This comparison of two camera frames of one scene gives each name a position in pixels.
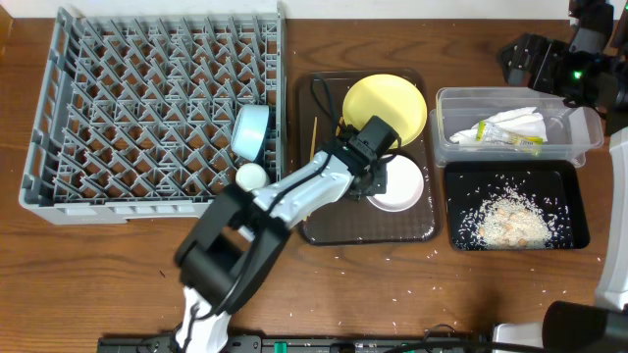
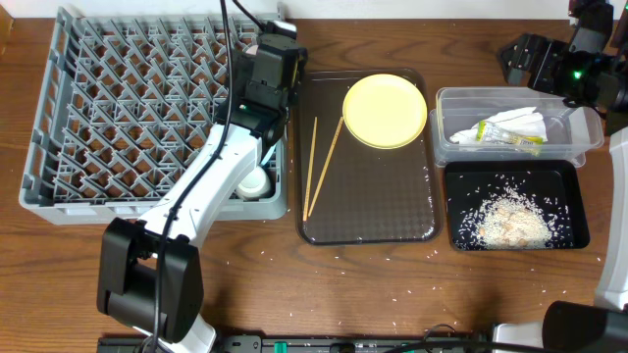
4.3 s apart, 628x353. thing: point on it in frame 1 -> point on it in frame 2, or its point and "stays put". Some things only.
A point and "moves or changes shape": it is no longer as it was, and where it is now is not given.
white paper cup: (250, 176) stays put
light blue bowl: (248, 129) moves or changes shape
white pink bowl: (404, 184) -> (252, 49)
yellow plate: (392, 101) stays put
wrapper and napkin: (521, 129) stays put
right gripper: (552, 54) stays put
